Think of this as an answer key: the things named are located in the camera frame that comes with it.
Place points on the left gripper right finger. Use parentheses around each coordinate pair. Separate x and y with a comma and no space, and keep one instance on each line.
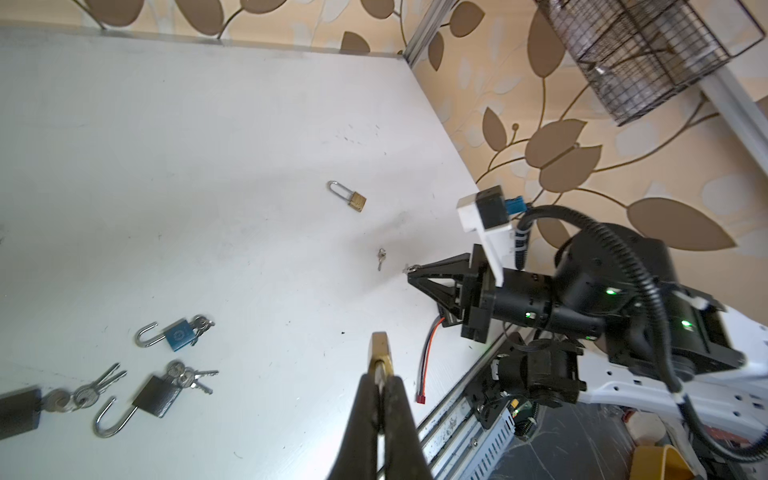
(403,454)

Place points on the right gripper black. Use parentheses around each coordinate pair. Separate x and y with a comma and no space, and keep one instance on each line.
(524,299)

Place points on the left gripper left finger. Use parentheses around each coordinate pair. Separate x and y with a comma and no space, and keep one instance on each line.
(357,456)

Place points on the silver key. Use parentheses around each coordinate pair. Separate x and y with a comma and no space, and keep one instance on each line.
(381,257)

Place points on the brass padlock long shackle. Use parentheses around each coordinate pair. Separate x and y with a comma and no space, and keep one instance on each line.
(353,199)

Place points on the black padlock with keys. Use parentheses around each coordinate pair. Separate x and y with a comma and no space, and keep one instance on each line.
(156,397)

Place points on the blue small padlock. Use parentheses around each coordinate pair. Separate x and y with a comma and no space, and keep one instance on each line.
(180,334)

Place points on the brass padlock with key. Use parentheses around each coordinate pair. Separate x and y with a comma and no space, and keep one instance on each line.
(380,359)

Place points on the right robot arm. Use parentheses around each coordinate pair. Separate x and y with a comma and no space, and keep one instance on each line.
(614,325)

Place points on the yellow tape roll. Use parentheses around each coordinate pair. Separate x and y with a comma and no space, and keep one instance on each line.
(659,463)

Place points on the dark small padlock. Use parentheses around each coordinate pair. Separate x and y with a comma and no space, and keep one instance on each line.
(21,409)

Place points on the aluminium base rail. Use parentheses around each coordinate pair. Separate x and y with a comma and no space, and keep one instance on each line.
(454,443)

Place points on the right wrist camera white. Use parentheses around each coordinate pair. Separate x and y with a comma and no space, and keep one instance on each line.
(490,215)

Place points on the black wire basket right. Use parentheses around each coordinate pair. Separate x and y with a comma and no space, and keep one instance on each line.
(636,55)

